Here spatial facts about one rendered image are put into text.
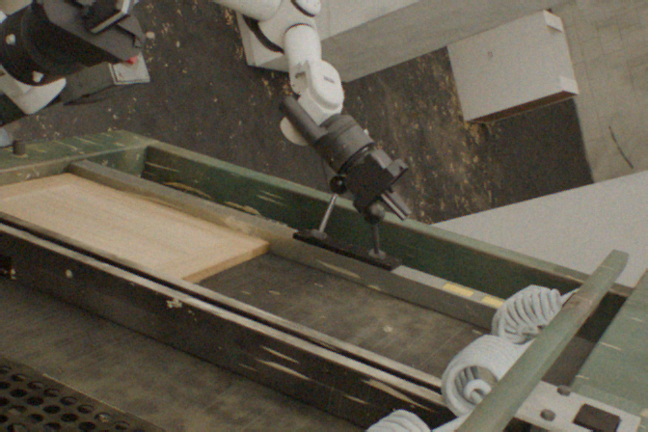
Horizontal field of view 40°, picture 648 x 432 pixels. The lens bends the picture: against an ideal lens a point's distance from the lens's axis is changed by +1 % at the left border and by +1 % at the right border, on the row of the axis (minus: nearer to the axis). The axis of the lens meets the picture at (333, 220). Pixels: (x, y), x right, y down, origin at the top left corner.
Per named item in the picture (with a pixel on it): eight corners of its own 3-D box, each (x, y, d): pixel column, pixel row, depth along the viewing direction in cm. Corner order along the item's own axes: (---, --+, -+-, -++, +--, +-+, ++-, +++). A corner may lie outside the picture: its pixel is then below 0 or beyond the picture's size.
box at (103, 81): (80, 55, 214) (136, 30, 205) (96, 103, 214) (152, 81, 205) (42, 57, 203) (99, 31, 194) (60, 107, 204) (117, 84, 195)
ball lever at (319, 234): (310, 242, 163) (337, 175, 165) (328, 248, 161) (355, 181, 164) (303, 235, 159) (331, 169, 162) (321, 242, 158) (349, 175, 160)
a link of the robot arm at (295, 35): (302, 101, 172) (291, 40, 185) (337, 67, 167) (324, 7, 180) (258, 75, 166) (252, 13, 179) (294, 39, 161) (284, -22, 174)
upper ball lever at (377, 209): (372, 250, 158) (368, 195, 149) (391, 256, 157) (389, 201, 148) (363, 264, 156) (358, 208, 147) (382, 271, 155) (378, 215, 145)
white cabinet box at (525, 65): (469, 51, 683) (560, 18, 647) (486, 124, 679) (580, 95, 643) (445, 43, 644) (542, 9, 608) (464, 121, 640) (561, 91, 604)
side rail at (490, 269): (157, 186, 211) (162, 141, 207) (625, 343, 166) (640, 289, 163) (141, 190, 205) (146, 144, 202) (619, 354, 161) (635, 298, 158)
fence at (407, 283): (85, 177, 187) (86, 159, 186) (516, 327, 149) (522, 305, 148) (67, 181, 183) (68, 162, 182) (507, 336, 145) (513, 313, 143)
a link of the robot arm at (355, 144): (418, 164, 159) (375, 115, 161) (396, 172, 150) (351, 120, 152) (373, 208, 165) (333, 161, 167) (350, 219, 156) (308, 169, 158)
